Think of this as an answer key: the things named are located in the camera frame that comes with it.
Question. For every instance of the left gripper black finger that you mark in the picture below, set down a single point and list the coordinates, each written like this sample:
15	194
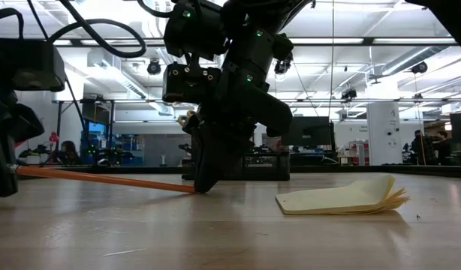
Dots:
1	172

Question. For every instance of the white pillar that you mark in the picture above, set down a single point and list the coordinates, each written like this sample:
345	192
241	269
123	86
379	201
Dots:
384	131

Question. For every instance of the pink object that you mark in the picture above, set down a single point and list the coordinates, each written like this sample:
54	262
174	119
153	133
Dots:
54	138

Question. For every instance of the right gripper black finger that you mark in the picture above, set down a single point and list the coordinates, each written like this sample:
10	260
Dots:
211	157
241	150

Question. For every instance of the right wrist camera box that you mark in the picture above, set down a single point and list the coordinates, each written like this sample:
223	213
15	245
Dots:
189	84

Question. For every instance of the black monitor on stand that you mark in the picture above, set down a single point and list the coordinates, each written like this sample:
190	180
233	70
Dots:
97	112

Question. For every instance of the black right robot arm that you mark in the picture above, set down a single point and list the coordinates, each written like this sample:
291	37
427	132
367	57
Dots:
260	48

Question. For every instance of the blue storage bins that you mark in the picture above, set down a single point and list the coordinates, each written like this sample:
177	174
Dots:
131	150

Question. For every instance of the white and red shelf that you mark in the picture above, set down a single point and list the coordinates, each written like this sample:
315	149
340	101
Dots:
356	153

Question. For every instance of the yellow sticky note pad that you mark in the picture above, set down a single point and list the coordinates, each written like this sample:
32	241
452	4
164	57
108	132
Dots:
335	198

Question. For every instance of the person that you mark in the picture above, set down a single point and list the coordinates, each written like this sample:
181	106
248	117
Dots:
416	144
69	152
443	146

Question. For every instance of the orange pencil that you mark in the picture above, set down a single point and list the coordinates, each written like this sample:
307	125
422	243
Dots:
103	179

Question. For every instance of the black ceiling camera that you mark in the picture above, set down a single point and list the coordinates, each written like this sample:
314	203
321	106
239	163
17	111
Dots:
348	93
154	68
419	68

